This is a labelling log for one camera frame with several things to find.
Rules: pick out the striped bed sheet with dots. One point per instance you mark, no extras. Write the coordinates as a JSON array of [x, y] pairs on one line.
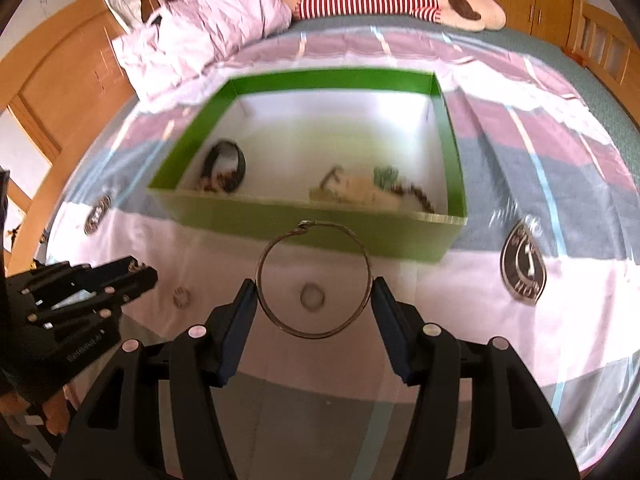
[[500, 340]]

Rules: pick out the black bangle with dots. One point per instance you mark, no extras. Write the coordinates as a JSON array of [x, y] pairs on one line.
[[241, 162]]

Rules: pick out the teal mattress cover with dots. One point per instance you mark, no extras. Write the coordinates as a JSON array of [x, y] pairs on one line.
[[565, 70]]

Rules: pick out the green jade pendant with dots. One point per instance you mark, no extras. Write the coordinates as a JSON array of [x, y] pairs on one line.
[[385, 176]]

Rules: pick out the green cardboard box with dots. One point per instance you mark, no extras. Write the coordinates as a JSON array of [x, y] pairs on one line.
[[225, 215]]

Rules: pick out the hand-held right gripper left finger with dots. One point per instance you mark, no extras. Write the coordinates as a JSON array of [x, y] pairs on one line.
[[235, 330]]

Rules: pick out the silver bangle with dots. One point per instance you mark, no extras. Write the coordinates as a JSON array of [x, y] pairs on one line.
[[310, 335]]

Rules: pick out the curved wooden bed board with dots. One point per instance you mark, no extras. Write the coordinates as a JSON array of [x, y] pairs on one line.
[[60, 75]]

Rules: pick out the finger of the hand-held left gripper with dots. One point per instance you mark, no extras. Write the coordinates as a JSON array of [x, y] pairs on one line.
[[132, 280], [55, 275]]

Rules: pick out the slatted wooden bed rail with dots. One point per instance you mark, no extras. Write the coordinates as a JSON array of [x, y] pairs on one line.
[[590, 25]]

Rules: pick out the person's left hand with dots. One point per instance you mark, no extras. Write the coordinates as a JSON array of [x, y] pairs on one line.
[[56, 415]]

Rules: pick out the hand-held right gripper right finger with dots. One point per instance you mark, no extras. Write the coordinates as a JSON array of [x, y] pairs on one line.
[[392, 330]]

